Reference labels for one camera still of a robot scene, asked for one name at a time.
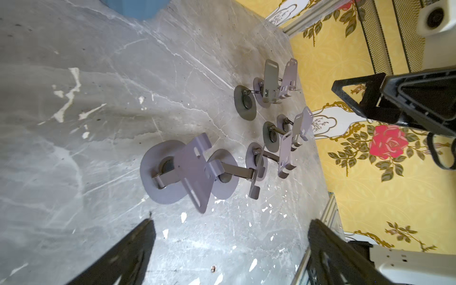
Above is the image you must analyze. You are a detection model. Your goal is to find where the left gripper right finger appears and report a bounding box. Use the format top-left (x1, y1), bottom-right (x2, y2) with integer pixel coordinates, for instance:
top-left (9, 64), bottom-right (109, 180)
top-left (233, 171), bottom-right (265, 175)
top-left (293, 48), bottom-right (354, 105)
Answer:
top-left (308, 219), bottom-right (392, 285)

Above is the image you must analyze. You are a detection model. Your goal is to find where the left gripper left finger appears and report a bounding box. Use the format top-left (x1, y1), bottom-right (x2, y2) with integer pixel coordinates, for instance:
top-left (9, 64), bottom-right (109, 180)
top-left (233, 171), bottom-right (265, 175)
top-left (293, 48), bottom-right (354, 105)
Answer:
top-left (68, 218), bottom-right (156, 285)

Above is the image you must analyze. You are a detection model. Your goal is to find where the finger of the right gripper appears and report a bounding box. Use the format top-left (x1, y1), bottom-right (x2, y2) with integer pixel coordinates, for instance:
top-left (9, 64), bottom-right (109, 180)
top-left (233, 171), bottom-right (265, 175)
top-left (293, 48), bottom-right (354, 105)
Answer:
top-left (331, 72), bottom-right (417, 127)
top-left (381, 67), bottom-right (456, 137)

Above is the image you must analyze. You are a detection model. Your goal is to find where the grey phone stand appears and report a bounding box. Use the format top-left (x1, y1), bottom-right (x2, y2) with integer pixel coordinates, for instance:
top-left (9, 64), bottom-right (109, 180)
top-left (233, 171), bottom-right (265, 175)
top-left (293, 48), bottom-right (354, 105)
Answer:
top-left (277, 106), bottom-right (313, 152)
top-left (253, 58), bottom-right (298, 108)
top-left (140, 133), bottom-right (224, 214)
top-left (209, 143), bottom-right (267, 200)

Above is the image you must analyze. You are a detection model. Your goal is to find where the dark phone stand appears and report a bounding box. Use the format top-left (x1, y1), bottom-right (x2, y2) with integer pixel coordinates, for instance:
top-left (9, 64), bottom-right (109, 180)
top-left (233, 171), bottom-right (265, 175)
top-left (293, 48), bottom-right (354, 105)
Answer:
top-left (262, 121), bottom-right (296, 179)
top-left (233, 59), bottom-right (279, 121)

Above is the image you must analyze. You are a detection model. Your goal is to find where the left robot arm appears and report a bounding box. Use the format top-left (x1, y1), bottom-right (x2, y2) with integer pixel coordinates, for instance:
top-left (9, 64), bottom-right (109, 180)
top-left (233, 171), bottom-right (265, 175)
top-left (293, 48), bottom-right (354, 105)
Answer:
top-left (70, 218), bottom-right (456, 285)

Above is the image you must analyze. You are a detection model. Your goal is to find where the green plant blue pot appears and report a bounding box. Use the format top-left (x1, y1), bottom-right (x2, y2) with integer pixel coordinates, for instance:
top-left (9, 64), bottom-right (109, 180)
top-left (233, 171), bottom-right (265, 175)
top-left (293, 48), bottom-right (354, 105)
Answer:
top-left (100, 0), bottom-right (170, 20)

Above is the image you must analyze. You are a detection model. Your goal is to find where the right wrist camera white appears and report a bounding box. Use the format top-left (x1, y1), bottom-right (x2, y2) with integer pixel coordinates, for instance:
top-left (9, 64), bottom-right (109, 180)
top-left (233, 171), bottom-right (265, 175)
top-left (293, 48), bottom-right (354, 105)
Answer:
top-left (416, 0), bottom-right (456, 70)

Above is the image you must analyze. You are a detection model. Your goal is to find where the black wire mesh basket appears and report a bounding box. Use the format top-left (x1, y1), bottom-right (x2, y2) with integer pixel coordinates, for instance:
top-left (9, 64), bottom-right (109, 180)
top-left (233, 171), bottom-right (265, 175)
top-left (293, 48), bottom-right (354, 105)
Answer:
top-left (354, 1), bottom-right (435, 75)

